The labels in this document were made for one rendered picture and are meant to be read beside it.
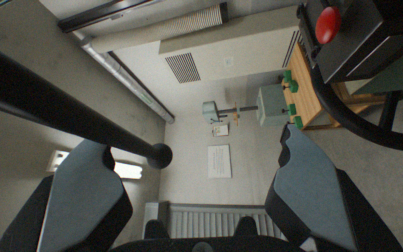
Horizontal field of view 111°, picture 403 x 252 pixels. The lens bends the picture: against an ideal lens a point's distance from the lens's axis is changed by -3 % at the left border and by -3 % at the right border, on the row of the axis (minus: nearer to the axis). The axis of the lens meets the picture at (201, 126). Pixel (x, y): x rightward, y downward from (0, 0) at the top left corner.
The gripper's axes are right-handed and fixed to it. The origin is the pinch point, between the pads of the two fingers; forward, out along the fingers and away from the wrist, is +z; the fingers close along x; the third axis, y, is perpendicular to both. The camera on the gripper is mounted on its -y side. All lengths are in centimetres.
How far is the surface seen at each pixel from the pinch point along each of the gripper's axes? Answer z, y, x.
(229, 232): 97, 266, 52
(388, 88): 5.7, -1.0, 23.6
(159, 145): 4.5, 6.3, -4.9
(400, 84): 5.2, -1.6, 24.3
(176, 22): 150, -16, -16
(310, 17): 12.8, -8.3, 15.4
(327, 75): 5.2, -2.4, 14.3
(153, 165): 2.6, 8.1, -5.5
